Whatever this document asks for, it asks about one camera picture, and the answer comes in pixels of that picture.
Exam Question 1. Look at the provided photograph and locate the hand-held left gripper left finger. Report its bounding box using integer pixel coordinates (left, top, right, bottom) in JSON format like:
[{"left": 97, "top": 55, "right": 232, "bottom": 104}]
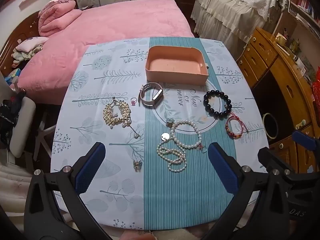
[{"left": 24, "top": 142, "right": 110, "bottom": 240}]

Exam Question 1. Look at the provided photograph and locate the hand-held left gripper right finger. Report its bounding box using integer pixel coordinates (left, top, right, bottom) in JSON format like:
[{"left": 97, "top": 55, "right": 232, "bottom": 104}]
[{"left": 200, "top": 142, "right": 290, "bottom": 240}]

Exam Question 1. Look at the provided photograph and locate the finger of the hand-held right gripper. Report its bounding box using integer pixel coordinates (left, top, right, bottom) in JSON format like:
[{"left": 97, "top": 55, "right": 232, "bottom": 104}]
[
  {"left": 257, "top": 147, "right": 304, "bottom": 183},
  {"left": 291, "top": 130, "right": 320, "bottom": 155}
]

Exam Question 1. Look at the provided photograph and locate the gold leaf pearl necklace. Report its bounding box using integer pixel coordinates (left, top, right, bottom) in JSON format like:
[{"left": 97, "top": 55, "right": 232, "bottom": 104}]
[{"left": 103, "top": 97, "right": 141, "bottom": 138}]

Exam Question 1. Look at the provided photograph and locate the white pearl necklace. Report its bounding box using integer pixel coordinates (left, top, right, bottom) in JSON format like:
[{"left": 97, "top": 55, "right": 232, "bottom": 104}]
[{"left": 156, "top": 118, "right": 208, "bottom": 173}]

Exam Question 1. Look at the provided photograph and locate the black bead bracelet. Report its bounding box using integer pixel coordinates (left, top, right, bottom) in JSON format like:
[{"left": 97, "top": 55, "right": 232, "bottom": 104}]
[{"left": 203, "top": 89, "right": 232, "bottom": 119}]

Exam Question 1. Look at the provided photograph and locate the pink jewelry box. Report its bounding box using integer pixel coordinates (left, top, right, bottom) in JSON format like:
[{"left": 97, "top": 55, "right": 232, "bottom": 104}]
[{"left": 144, "top": 45, "right": 210, "bottom": 86}]

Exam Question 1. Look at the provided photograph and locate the dark bucket with green rim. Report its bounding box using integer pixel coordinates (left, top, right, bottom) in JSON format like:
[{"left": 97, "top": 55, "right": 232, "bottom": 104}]
[{"left": 261, "top": 112, "right": 279, "bottom": 139}]

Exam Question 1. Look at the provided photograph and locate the wooden desk with drawers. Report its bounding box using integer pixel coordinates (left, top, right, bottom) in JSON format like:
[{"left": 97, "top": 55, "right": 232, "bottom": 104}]
[{"left": 235, "top": 26, "right": 320, "bottom": 175}]

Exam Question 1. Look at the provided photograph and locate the grey chair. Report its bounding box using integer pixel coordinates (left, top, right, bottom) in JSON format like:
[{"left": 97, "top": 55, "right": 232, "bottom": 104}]
[{"left": 0, "top": 95, "right": 37, "bottom": 160}]

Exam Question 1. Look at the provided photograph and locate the blue tree print tablecloth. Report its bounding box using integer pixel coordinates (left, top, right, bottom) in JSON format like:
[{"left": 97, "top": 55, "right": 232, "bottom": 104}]
[{"left": 50, "top": 37, "right": 270, "bottom": 232}]

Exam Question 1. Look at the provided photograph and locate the cream cup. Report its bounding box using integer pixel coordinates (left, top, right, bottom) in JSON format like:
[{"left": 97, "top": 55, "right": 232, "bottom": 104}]
[{"left": 275, "top": 33, "right": 287, "bottom": 46}]

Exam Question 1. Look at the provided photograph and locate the blue packet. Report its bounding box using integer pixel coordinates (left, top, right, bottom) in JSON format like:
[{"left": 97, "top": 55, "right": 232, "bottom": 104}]
[{"left": 5, "top": 68, "right": 22, "bottom": 84}]

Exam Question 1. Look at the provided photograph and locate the pile of clothes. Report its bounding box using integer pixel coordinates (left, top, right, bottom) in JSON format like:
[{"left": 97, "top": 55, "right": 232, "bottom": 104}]
[{"left": 11, "top": 47, "right": 38, "bottom": 68}]

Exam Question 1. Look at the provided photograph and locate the row of books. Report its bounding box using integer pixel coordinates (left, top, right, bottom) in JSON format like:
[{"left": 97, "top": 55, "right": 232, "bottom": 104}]
[{"left": 287, "top": 0, "right": 320, "bottom": 28}]

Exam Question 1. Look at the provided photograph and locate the floral pillow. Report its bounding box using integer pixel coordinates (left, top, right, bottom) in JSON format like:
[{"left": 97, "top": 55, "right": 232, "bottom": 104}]
[{"left": 15, "top": 36, "right": 49, "bottom": 53}]

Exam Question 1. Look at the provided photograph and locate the pink bed blanket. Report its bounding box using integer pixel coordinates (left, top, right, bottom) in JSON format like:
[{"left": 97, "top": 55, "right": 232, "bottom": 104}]
[{"left": 17, "top": 0, "right": 195, "bottom": 105}]

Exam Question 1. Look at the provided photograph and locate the folded pink quilt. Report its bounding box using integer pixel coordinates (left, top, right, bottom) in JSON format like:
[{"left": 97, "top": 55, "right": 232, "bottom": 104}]
[{"left": 37, "top": 0, "right": 83, "bottom": 37}]

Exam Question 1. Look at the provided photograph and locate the dark wooden headboard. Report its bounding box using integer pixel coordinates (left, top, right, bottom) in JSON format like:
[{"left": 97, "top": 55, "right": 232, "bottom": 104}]
[{"left": 0, "top": 11, "right": 42, "bottom": 80}]

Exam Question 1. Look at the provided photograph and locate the cream lace covered furniture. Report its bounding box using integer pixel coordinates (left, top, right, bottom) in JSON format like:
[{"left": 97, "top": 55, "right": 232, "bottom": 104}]
[{"left": 190, "top": 0, "right": 288, "bottom": 53}]

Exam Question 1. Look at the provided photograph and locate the red string bracelet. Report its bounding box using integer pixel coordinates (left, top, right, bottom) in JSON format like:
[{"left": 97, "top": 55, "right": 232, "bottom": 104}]
[{"left": 226, "top": 112, "right": 250, "bottom": 139}]

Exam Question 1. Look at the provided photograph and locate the wooden wall shelf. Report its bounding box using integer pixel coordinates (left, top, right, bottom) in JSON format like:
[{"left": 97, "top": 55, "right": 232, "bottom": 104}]
[{"left": 19, "top": 0, "right": 43, "bottom": 8}]

